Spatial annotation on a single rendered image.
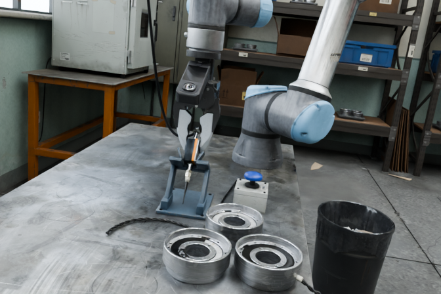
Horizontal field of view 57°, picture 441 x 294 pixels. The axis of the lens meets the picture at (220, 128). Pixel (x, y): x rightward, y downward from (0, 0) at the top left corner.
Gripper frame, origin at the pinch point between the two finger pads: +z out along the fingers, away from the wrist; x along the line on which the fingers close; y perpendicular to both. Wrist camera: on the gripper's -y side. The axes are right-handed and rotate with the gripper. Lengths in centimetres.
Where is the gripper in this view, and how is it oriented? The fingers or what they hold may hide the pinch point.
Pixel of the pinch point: (193, 147)
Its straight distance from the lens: 86.3
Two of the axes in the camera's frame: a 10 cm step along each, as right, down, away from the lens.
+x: -9.9, -1.3, 0.9
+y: 1.1, -2.2, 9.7
